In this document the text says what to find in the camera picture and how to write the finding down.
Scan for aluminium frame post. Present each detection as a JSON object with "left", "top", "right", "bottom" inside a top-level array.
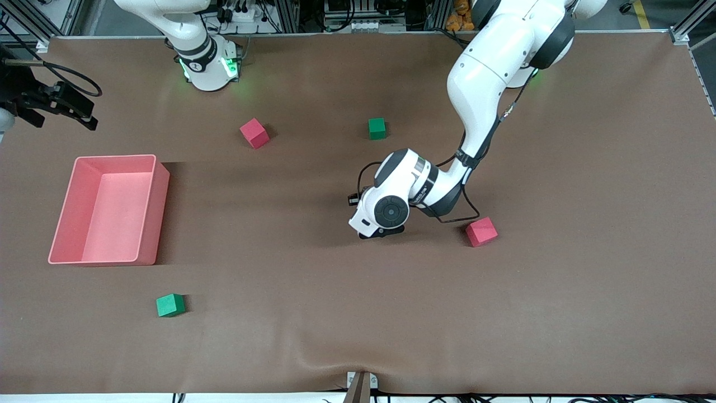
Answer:
[
  {"left": 277, "top": 0, "right": 300, "bottom": 33},
  {"left": 427, "top": 0, "right": 449, "bottom": 32}
]

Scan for white power strip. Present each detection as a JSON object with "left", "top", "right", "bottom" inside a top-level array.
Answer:
[{"left": 223, "top": 2, "right": 265, "bottom": 24}]

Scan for pink foam cube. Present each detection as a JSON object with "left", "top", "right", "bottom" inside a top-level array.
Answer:
[
  {"left": 465, "top": 217, "right": 499, "bottom": 248},
  {"left": 239, "top": 118, "right": 270, "bottom": 150}
]

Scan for metal bracket with post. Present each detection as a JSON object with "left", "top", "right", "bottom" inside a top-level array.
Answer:
[{"left": 343, "top": 371, "right": 379, "bottom": 403}]

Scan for white terminal strip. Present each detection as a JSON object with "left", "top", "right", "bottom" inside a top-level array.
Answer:
[{"left": 333, "top": 18, "right": 407, "bottom": 34}]

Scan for orange bagged items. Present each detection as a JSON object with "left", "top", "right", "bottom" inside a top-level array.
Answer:
[{"left": 446, "top": 0, "right": 474, "bottom": 32}]

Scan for pink plastic bin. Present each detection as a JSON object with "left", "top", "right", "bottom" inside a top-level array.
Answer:
[{"left": 48, "top": 154, "right": 171, "bottom": 266}]

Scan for aluminium frame beam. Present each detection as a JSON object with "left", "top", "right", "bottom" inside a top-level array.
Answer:
[
  {"left": 0, "top": 0, "right": 52, "bottom": 54},
  {"left": 668, "top": 0, "right": 716, "bottom": 46}
]

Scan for brown table mat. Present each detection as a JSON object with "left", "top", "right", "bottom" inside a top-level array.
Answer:
[{"left": 0, "top": 32, "right": 716, "bottom": 395}]

